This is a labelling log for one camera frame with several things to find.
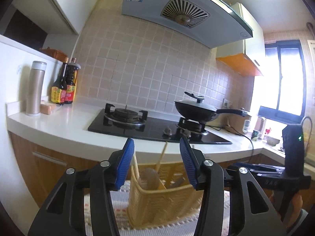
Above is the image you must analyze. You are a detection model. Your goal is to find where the wooden chopstick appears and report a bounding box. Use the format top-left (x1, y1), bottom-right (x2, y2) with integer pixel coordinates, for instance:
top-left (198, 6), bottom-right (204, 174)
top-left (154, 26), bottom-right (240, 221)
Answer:
top-left (155, 142), bottom-right (168, 173)
top-left (133, 152), bottom-right (140, 180)

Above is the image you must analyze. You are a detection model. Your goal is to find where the metal spoon grey handle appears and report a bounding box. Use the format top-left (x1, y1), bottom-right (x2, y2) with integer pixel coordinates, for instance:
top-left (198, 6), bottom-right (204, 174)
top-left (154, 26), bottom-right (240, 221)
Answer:
top-left (138, 168), bottom-right (160, 190)

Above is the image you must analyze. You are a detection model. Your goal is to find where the white kitchen countertop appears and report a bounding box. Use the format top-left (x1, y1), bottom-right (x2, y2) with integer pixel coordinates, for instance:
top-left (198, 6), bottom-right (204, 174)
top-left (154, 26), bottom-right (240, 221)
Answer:
top-left (6, 101), bottom-right (284, 164)

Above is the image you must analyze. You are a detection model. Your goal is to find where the person right hand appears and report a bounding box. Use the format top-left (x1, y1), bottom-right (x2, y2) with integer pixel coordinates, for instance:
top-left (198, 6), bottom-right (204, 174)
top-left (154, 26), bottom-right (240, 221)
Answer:
top-left (283, 193), bottom-right (308, 235)

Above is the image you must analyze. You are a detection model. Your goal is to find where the striped woven table mat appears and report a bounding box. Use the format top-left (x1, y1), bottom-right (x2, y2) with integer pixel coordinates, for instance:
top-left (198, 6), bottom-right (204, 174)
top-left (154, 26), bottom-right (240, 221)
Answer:
top-left (110, 181), bottom-right (203, 235)

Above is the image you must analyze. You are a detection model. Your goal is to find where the yellow plastic utensil basket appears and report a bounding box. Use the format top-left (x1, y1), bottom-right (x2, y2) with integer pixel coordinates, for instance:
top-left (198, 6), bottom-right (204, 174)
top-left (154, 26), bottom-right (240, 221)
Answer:
top-left (127, 162), bottom-right (203, 229)

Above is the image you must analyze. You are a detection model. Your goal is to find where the black gas stove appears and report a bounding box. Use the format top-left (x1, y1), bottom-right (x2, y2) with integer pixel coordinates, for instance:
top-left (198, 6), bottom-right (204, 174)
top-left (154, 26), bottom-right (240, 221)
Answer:
top-left (88, 103), bottom-right (232, 144)

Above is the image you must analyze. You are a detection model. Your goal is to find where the black wok with lid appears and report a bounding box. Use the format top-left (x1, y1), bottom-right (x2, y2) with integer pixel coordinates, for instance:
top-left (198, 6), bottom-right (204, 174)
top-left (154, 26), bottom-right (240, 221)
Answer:
top-left (175, 92), bottom-right (248, 124)

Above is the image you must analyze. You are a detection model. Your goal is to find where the soy sauce bottle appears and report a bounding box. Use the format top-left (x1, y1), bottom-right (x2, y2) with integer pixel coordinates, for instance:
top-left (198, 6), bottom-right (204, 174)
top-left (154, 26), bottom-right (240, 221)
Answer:
top-left (51, 58), bottom-right (69, 105)

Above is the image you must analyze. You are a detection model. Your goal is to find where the silver thermos bottle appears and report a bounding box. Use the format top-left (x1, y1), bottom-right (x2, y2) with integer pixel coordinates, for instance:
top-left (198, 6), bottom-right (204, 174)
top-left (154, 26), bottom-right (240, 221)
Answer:
top-left (26, 61), bottom-right (47, 117)

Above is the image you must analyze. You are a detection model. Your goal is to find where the dark vinegar bottle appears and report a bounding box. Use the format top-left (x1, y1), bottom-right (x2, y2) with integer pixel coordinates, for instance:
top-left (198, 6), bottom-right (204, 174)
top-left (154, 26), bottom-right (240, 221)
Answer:
top-left (65, 58), bottom-right (81, 104)

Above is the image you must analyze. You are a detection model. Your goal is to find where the range hood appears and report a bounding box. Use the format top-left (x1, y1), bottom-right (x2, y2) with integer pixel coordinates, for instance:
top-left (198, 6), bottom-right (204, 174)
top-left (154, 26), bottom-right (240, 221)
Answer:
top-left (122, 0), bottom-right (253, 49)

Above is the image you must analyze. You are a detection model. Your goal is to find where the black power cable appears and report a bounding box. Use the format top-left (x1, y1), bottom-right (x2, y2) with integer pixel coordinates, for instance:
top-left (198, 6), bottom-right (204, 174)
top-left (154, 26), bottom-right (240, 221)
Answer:
top-left (209, 124), bottom-right (255, 157)

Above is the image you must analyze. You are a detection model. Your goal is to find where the window frame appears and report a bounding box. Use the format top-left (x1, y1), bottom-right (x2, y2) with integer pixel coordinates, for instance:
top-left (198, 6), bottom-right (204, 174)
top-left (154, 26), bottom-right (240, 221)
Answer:
top-left (258, 40), bottom-right (307, 124)

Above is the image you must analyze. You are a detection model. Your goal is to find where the orange wall cabinet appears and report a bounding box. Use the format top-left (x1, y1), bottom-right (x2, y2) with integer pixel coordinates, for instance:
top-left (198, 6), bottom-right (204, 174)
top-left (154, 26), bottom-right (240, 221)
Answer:
top-left (216, 2), bottom-right (265, 76)

